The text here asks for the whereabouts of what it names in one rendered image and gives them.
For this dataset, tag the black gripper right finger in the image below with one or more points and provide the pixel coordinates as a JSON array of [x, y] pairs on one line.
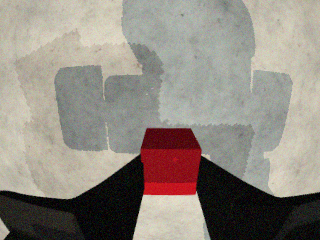
[[235, 210]]

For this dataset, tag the red cube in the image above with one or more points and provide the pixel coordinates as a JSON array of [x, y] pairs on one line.
[[171, 160]]

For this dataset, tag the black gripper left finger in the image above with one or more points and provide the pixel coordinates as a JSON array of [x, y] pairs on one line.
[[105, 212]]

